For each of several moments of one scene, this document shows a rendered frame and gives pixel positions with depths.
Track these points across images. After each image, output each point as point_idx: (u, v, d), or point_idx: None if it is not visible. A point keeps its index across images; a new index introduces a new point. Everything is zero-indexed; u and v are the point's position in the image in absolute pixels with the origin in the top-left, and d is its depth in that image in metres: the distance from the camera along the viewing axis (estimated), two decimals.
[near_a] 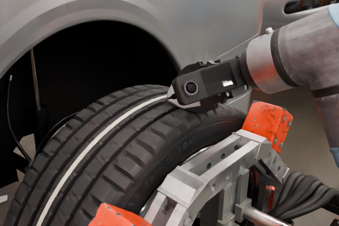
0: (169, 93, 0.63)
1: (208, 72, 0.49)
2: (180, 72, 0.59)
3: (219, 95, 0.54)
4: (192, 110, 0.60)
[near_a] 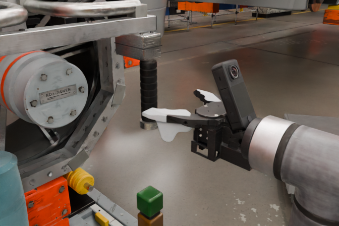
0: (201, 90, 0.67)
1: (244, 90, 0.53)
2: (221, 97, 0.63)
3: (216, 115, 0.54)
4: (176, 116, 0.55)
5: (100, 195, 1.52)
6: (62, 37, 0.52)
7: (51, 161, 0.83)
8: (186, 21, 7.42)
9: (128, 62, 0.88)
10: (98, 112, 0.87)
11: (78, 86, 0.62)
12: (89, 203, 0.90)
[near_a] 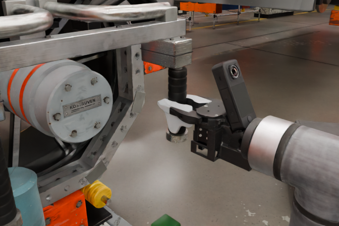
0: None
1: (244, 90, 0.53)
2: (207, 97, 0.63)
3: (215, 115, 0.54)
4: (176, 109, 0.57)
5: (103, 207, 1.45)
6: (91, 44, 0.47)
7: (67, 173, 0.78)
8: (188, 21, 7.34)
9: (149, 68, 0.83)
10: (116, 121, 0.82)
11: (103, 96, 0.57)
12: (107, 217, 0.85)
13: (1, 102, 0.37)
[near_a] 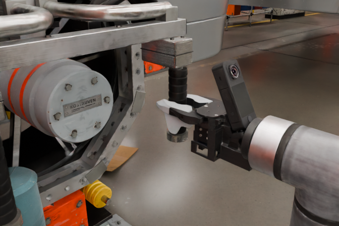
0: None
1: (244, 90, 0.53)
2: (208, 97, 0.63)
3: (216, 115, 0.54)
4: (176, 110, 0.57)
5: None
6: (91, 43, 0.47)
7: (67, 173, 0.78)
8: None
9: (149, 67, 0.83)
10: (116, 121, 0.82)
11: (103, 96, 0.57)
12: (107, 217, 0.85)
13: (2, 102, 0.37)
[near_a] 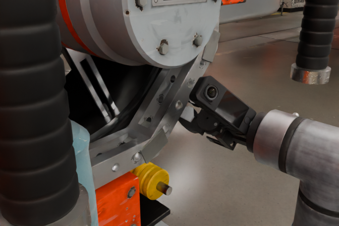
0: None
1: (230, 97, 0.51)
2: None
3: (215, 125, 0.55)
4: (179, 120, 0.59)
5: None
6: None
7: (112, 147, 0.52)
8: None
9: None
10: (181, 72, 0.56)
11: None
12: (164, 214, 0.59)
13: None
